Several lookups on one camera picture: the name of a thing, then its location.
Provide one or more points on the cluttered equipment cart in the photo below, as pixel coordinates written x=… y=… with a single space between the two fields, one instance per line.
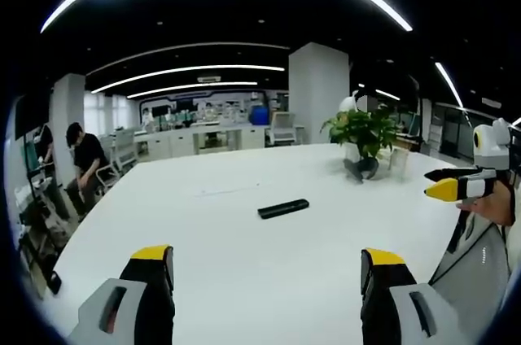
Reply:
x=40 y=215

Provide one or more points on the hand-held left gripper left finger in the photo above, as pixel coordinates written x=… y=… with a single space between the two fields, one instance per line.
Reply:
x=134 y=304

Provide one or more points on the person's grey white vest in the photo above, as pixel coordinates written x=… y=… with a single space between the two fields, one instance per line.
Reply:
x=476 y=272

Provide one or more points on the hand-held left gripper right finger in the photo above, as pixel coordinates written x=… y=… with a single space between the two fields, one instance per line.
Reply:
x=390 y=304

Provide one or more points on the green potted plant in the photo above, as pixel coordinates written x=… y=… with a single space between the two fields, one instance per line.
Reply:
x=362 y=129

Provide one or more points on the white office chair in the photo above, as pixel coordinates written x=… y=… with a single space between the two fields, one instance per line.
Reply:
x=282 y=127
x=122 y=149

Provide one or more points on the clear acrylic stand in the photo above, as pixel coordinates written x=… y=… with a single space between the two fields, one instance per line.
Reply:
x=399 y=160

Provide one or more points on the black phone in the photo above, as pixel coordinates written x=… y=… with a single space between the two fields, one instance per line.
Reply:
x=55 y=282

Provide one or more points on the white round robot head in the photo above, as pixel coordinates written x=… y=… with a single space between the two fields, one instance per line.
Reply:
x=347 y=104

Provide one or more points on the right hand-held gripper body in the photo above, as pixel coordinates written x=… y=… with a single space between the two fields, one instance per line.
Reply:
x=492 y=145

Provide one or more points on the black remote control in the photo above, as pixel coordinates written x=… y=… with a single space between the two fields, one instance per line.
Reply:
x=283 y=208

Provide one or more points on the long ceiling light strip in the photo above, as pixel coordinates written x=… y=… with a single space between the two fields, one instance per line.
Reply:
x=191 y=87
x=183 y=70
x=447 y=82

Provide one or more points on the blue barrel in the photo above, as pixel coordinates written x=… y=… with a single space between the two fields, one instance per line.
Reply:
x=259 y=114

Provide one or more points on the dark object under plant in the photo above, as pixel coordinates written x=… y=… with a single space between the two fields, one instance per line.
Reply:
x=360 y=170

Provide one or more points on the white counter cabinets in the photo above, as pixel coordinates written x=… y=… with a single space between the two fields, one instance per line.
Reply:
x=203 y=137

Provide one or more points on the person's right hand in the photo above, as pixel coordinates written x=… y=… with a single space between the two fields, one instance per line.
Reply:
x=496 y=208

